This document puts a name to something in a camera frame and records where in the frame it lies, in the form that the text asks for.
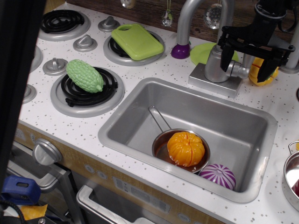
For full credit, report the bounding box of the back left stove burner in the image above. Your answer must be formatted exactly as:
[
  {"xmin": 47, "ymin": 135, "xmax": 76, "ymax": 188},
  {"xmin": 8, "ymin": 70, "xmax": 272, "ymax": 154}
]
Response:
[{"xmin": 38, "ymin": 9, "xmax": 91, "ymax": 42}]

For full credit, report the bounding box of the green toy plate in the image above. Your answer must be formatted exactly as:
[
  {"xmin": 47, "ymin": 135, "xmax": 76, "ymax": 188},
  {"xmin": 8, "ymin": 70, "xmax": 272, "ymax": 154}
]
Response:
[{"xmin": 189, "ymin": 42, "xmax": 240, "ymax": 64}]

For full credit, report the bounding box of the silver toy faucet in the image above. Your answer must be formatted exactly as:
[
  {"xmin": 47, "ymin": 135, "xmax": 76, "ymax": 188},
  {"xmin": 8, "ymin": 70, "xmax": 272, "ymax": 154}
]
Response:
[{"xmin": 171, "ymin": 0, "xmax": 255, "ymax": 98}]

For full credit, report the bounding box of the purple striped toy onion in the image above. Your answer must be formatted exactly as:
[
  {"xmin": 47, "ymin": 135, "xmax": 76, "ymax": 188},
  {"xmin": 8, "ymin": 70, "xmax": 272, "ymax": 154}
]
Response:
[{"xmin": 199, "ymin": 164, "xmax": 236, "ymax": 190}]

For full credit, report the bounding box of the silver stove knob back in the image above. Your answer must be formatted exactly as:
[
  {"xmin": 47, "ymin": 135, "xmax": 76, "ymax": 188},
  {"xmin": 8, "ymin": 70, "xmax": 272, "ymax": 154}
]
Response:
[{"xmin": 98, "ymin": 16, "xmax": 120, "ymax": 32}]

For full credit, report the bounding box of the blue clamp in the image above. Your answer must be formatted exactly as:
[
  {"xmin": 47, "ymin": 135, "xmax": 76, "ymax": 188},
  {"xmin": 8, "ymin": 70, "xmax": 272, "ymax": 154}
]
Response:
[{"xmin": 0, "ymin": 175, "xmax": 41, "ymax": 205}]

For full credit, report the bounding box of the silver toy sink basin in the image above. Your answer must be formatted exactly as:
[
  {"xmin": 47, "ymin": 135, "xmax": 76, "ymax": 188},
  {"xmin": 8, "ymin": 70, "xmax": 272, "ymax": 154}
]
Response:
[{"xmin": 98, "ymin": 78, "xmax": 278, "ymax": 203}]

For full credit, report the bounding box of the steel pot right edge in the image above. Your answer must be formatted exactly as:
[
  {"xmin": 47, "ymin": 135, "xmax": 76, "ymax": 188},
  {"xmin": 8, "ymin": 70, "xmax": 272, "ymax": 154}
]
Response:
[{"xmin": 282, "ymin": 140, "xmax": 299, "ymax": 211}]

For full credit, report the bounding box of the front right stove burner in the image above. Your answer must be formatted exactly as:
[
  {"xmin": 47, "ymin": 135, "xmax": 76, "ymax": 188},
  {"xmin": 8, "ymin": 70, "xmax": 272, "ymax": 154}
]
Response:
[{"xmin": 50, "ymin": 67, "xmax": 125, "ymax": 118}]

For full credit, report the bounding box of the purple toy eggplant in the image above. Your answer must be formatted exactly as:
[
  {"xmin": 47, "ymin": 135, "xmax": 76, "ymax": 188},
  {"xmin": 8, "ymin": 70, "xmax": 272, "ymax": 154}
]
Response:
[{"xmin": 171, "ymin": 43, "xmax": 191, "ymax": 59}]

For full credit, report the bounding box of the left edge stove burner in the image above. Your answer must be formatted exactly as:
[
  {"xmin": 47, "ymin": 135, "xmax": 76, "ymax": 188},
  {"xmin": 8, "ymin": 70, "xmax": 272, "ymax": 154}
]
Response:
[{"xmin": 29, "ymin": 46, "xmax": 43, "ymax": 73}]

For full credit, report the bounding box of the silver stove knob middle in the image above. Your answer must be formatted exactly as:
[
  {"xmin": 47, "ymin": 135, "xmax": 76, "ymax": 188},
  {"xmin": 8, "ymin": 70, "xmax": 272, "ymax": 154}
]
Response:
[{"xmin": 73, "ymin": 35, "xmax": 98, "ymax": 52}]

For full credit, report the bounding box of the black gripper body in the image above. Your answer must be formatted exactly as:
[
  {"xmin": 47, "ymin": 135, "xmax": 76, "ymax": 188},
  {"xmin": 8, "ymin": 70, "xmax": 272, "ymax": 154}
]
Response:
[{"xmin": 218, "ymin": 9, "xmax": 295, "ymax": 65}]

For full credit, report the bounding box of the silver faucet lever handle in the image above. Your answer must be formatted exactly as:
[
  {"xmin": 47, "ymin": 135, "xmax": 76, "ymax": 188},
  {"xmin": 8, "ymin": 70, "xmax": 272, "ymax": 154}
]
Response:
[{"xmin": 225, "ymin": 60, "xmax": 250, "ymax": 79}]

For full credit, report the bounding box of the black vertical post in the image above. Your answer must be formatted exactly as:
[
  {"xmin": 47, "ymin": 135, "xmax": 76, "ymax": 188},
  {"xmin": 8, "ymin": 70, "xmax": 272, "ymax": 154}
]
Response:
[{"xmin": 0, "ymin": 0, "xmax": 46, "ymax": 182}]

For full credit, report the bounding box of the small steel saucepan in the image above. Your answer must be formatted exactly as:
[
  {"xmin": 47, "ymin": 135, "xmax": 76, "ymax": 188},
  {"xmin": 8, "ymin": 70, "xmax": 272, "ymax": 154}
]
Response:
[{"xmin": 148, "ymin": 105, "xmax": 211, "ymax": 173}]

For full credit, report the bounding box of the hanging glass ball ornament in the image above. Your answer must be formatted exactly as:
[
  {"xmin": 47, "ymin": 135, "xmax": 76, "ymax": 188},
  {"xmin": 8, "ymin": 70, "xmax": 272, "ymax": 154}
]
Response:
[{"xmin": 203, "ymin": 0, "xmax": 222, "ymax": 29}]

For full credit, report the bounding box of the silver stove knob left edge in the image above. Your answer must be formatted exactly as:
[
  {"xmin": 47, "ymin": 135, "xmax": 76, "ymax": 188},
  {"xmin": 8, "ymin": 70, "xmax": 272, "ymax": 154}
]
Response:
[{"xmin": 22, "ymin": 84, "xmax": 37, "ymax": 104}]

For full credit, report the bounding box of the silver post right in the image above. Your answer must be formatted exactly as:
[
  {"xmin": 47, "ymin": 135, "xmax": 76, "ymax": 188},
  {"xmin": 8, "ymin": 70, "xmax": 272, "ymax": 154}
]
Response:
[{"xmin": 279, "ymin": 36, "xmax": 299, "ymax": 74}]

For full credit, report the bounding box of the silver hanging spoon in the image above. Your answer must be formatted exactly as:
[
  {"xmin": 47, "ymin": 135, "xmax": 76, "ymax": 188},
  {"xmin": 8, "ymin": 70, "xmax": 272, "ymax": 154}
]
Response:
[{"xmin": 121, "ymin": 0, "xmax": 135, "ymax": 9}]

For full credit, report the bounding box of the silver oven door handle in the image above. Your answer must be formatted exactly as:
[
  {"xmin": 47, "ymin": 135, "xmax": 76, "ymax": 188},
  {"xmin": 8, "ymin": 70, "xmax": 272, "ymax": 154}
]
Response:
[{"xmin": 7, "ymin": 142, "xmax": 71, "ymax": 194}]

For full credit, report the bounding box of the orange toy tangerine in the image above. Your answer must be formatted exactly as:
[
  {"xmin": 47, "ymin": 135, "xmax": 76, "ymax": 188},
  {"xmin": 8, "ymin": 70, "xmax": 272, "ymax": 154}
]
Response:
[{"xmin": 167, "ymin": 131, "xmax": 206, "ymax": 167}]

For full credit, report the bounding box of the silver oven dial knob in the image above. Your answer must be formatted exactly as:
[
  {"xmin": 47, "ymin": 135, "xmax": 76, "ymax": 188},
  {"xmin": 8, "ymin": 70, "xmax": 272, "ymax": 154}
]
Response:
[{"xmin": 32, "ymin": 138, "xmax": 63, "ymax": 166}]

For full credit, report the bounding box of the silver dishwasher door handle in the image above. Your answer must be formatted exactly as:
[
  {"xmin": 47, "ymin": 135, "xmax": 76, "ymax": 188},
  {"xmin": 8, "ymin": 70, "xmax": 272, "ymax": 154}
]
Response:
[{"xmin": 76, "ymin": 184, "xmax": 161, "ymax": 224}]

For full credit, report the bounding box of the back right stove burner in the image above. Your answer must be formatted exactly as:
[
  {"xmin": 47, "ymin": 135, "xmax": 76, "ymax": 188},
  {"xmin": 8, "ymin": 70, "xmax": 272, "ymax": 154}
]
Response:
[{"xmin": 103, "ymin": 36, "xmax": 164, "ymax": 67}]

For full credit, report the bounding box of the silver stove knob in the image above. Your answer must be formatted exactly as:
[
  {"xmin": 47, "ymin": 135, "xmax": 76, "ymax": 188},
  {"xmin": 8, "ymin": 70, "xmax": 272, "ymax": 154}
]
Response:
[
  {"xmin": 73, "ymin": 35, "xmax": 98, "ymax": 52},
  {"xmin": 98, "ymin": 16, "xmax": 120, "ymax": 32},
  {"xmin": 43, "ymin": 57, "xmax": 68, "ymax": 76}
]

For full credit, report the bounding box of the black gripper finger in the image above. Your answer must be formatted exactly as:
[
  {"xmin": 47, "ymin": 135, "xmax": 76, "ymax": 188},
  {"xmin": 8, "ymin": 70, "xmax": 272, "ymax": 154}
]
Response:
[
  {"xmin": 257, "ymin": 56, "xmax": 281, "ymax": 83},
  {"xmin": 221, "ymin": 43, "xmax": 235, "ymax": 71}
]

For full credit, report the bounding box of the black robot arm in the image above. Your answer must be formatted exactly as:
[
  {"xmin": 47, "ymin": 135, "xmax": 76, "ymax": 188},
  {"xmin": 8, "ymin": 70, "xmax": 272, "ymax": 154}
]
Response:
[{"xmin": 218, "ymin": 0, "xmax": 299, "ymax": 83}]

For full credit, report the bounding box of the green toy cutting board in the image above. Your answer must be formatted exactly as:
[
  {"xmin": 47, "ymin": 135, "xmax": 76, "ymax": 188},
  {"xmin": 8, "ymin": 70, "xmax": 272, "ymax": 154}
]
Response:
[{"xmin": 111, "ymin": 23, "xmax": 164, "ymax": 60}]

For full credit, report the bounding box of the silver stove knob front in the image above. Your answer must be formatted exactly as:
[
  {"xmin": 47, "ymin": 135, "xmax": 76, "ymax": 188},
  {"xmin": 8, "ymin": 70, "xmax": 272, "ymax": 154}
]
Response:
[{"xmin": 43, "ymin": 57, "xmax": 68, "ymax": 76}]

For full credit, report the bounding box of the green toy bitter melon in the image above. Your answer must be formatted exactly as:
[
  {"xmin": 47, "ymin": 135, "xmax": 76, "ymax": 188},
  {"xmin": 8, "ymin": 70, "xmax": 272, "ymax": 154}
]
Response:
[{"xmin": 66, "ymin": 59, "xmax": 104, "ymax": 93}]

